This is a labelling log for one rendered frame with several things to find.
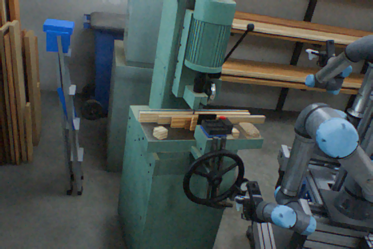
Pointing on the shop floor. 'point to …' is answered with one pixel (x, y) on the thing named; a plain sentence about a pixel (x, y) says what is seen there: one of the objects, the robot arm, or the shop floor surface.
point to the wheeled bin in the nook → (101, 60)
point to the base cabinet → (164, 206)
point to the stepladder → (66, 97)
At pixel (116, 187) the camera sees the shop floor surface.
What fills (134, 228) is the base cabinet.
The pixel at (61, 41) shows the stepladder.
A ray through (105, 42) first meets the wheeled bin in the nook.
